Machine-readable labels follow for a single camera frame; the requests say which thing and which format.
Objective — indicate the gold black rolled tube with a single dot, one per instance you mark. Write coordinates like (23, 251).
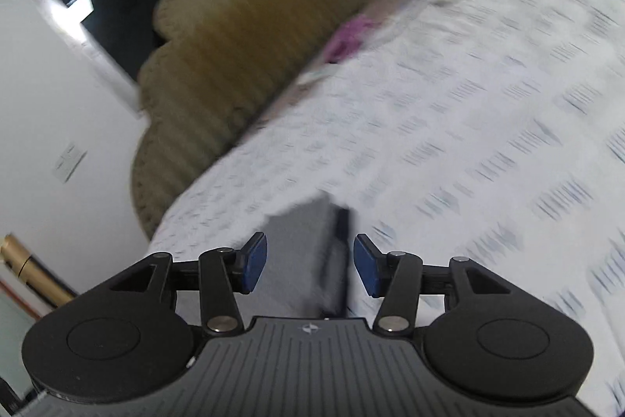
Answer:
(31, 272)

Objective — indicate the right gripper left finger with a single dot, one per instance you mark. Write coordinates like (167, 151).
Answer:
(249, 263)

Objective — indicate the olive padded headboard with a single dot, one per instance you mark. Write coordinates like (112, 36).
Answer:
(219, 66)

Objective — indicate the white remote control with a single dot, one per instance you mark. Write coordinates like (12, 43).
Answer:
(313, 77)

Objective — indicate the grey and navy sweater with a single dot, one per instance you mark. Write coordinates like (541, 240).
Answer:
(307, 272)

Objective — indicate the white quilt with blue script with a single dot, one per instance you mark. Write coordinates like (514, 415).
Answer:
(492, 129)

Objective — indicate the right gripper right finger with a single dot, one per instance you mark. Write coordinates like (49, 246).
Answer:
(372, 266)

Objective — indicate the white wall socket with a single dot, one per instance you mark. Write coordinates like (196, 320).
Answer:
(67, 162)

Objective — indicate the purple cloth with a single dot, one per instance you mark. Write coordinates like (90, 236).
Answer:
(348, 39)

